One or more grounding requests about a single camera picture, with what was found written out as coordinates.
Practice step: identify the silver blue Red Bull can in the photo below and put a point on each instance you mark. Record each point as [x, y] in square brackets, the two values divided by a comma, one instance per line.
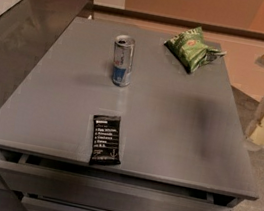
[124, 48]

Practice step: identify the grey drawer cabinet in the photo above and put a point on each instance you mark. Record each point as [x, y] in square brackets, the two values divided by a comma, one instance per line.
[180, 133]

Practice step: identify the green chip bag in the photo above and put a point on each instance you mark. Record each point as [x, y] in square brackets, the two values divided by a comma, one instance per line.
[191, 50]

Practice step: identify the black snack bar wrapper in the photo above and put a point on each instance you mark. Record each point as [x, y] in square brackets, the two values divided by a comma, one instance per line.
[105, 148]

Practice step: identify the upper grey drawer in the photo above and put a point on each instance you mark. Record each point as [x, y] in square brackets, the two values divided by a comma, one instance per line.
[93, 192]

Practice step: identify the dark side counter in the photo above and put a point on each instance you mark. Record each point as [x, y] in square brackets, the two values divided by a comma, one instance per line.
[8, 55]

